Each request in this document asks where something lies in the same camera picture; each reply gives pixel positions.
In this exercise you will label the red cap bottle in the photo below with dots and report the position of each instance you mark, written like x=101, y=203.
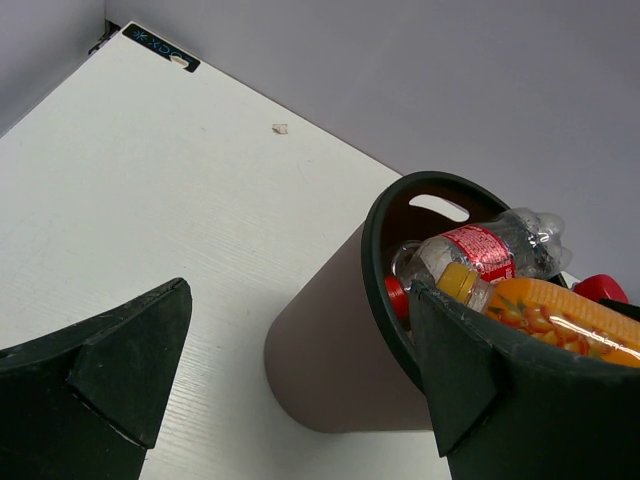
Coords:
x=600, y=286

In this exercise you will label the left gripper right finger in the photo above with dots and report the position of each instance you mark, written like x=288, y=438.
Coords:
x=504, y=405

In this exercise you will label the orange bottle with white label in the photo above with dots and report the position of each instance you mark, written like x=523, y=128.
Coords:
x=549, y=313

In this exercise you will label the left blue corner sticker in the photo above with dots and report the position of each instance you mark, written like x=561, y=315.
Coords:
x=161, y=47

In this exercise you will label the brown plastic waste bin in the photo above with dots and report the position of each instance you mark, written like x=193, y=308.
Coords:
x=336, y=358

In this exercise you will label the small white paper scrap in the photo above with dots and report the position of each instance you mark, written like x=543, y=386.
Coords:
x=280, y=129

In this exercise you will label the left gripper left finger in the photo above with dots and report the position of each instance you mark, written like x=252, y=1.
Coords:
x=88, y=401

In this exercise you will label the clear bottle red label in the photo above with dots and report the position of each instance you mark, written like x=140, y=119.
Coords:
x=517, y=243

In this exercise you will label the aluminium table frame rail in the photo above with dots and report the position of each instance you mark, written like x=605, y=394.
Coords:
x=111, y=29

